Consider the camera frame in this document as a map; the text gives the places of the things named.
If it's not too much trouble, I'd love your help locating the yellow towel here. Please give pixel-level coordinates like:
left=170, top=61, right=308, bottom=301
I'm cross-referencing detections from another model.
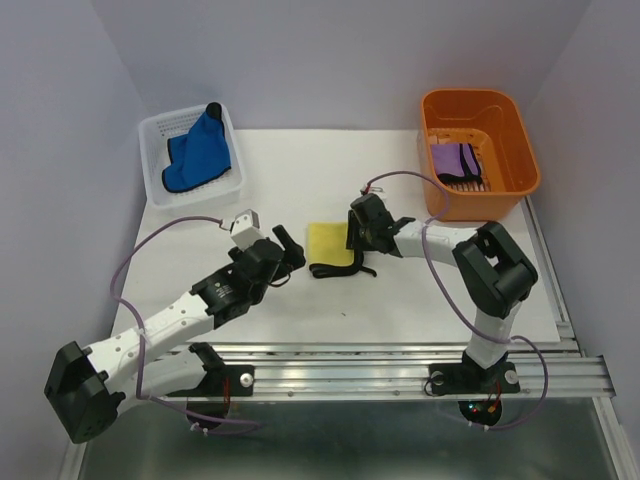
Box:
left=306, top=222, right=377, bottom=279

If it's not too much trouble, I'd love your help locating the black and purple towel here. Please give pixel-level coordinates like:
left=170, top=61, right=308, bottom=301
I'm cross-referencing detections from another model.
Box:
left=430, top=143, right=483, bottom=185

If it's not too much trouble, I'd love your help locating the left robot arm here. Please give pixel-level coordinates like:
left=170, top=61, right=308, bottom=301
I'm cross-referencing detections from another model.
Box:
left=44, top=221, right=306, bottom=444

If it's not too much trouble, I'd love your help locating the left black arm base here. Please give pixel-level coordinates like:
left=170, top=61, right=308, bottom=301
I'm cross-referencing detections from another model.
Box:
left=183, top=364, right=255, bottom=398

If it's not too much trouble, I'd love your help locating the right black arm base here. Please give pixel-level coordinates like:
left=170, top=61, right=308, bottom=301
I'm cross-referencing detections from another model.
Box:
left=429, top=362, right=521, bottom=396

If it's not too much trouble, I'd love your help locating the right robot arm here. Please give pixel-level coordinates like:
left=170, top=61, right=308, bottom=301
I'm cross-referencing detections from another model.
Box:
left=347, top=193, right=538, bottom=396

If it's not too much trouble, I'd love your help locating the blue towel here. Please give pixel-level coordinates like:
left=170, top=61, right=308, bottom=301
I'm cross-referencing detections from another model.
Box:
left=162, top=102, right=232, bottom=194

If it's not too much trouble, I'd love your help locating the orange plastic basket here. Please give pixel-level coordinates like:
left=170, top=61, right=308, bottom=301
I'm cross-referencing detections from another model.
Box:
left=420, top=88, right=540, bottom=222

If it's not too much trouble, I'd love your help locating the white perforated basket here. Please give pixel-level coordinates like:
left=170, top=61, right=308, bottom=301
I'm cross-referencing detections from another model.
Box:
left=138, top=102, right=246, bottom=212

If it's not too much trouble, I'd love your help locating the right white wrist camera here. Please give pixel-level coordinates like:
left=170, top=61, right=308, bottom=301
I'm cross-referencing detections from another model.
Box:
left=360, top=185, right=386, bottom=199

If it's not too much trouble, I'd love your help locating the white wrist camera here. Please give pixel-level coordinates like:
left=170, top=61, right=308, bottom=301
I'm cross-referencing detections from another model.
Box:
left=230, top=209, right=265, bottom=251
left=360, top=185, right=386, bottom=199

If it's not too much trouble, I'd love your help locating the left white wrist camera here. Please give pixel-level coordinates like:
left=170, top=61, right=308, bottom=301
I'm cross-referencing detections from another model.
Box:
left=230, top=209, right=265, bottom=251

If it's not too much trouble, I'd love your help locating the aluminium mounting rail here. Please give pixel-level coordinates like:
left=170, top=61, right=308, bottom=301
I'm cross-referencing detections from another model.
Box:
left=213, top=340, right=615, bottom=402

